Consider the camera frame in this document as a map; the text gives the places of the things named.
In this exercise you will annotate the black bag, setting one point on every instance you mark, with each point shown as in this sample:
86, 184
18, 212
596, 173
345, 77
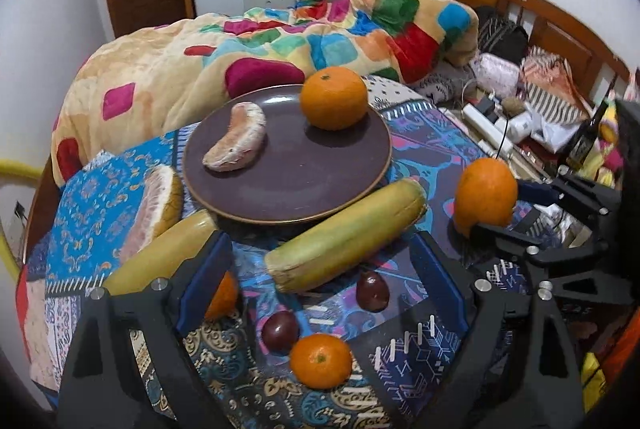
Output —
500, 36

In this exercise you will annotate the wooden bed headboard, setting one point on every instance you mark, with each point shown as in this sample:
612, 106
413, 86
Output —
550, 19

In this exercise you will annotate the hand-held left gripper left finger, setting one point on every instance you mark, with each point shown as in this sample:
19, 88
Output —
210, 279

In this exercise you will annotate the dark red plum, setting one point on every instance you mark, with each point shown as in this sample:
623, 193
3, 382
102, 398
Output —
372, 291
280, 333

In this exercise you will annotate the patchwork patterned tablecloth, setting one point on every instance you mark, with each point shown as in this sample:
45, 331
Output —
100, 209

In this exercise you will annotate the long yellow-green melon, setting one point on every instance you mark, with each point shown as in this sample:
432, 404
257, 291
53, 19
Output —
345, 239
160, 254

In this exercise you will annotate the peeled pomelo segment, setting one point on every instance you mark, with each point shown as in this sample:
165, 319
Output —
235, 139

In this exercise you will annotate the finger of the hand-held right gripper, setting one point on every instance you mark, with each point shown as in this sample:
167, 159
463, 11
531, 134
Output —
500, 241
535, 195

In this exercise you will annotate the dark glass bottle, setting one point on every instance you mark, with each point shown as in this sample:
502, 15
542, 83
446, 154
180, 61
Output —
585, 139

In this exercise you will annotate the white power strip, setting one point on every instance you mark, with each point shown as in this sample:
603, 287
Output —
480, 119

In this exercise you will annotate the yellow foam tube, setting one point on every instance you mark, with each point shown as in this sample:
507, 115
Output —
15, 169

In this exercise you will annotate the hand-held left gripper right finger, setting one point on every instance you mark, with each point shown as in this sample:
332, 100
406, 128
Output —
440, 279

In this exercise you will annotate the small orange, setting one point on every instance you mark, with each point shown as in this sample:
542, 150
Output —
320, 361

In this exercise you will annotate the colourful fleece blanket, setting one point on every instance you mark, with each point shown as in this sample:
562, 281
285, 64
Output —
150, 74

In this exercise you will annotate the pomelo wedge with rind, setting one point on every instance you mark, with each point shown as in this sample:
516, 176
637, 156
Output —
160, 204

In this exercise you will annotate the dark purple plate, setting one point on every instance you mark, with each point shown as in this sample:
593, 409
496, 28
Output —
300, 179

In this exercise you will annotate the pink package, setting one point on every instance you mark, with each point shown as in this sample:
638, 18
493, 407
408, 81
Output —
495, 71

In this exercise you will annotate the large orange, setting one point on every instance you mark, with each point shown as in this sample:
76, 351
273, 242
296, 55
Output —
485, 194
225, 299
334, 99

